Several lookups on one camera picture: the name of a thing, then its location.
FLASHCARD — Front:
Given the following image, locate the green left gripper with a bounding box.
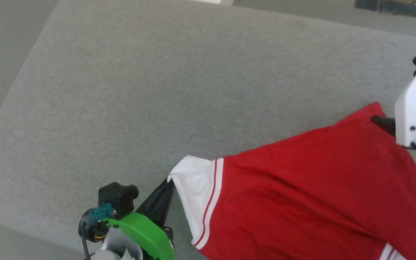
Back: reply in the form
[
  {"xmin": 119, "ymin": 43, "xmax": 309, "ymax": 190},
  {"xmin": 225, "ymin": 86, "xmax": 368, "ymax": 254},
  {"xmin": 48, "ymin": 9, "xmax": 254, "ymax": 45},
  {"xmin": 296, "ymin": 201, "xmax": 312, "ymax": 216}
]
[{"xmin": 103, "ymin": 179, "xmax": 176, "ymax": 260}]

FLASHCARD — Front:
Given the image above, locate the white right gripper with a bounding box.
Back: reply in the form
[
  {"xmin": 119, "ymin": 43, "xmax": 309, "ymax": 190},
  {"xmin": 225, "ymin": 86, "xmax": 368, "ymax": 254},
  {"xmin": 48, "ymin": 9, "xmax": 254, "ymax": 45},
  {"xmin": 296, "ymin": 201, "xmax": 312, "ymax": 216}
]
[{"xmin": 370, "ymin": 66, "xmax": 416, "ymax": 149}]

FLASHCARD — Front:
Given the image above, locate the red garment with white trim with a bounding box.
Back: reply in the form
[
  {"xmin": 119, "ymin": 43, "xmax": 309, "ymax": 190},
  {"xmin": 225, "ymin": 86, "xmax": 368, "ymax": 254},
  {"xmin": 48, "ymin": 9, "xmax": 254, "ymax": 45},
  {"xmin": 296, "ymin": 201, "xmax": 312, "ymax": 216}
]
[{"xmin": 167, "ymin": 102, "xmax": 416, "ymax": 260}]

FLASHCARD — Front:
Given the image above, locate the black round left gripper motor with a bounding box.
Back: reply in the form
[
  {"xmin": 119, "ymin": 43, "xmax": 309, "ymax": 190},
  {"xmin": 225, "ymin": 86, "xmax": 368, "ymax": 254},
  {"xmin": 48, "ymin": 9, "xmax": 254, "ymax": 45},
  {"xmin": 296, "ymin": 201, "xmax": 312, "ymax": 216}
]
[{"xmin": 79, "ymin": 209, "xmax": 110, "ymax": 243}]

